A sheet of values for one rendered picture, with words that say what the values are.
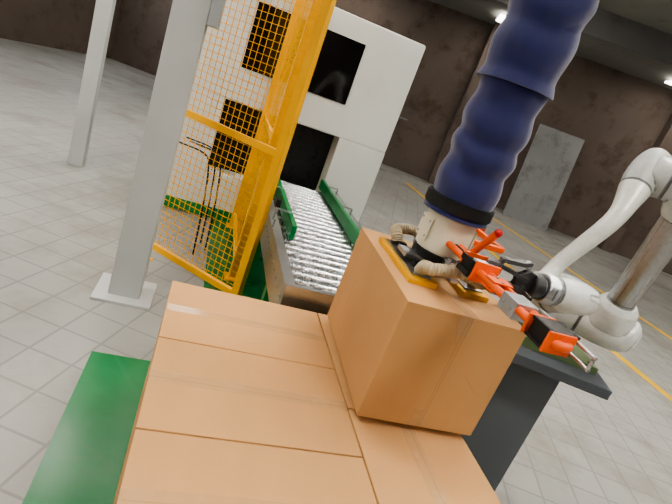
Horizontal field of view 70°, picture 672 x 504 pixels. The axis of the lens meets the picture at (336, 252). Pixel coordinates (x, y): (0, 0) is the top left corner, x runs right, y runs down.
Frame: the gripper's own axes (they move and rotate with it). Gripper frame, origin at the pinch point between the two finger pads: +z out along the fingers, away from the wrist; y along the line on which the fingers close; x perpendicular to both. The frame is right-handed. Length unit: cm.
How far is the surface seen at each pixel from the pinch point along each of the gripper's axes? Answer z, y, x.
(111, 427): 87, 110, 41
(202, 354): 66, 56, 17
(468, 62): -458, -195, 1067
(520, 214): -666, 91, 899
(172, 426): 71, 56, -15
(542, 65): 2, -57, 14
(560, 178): -726, -21, 903
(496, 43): 12, -59, 25
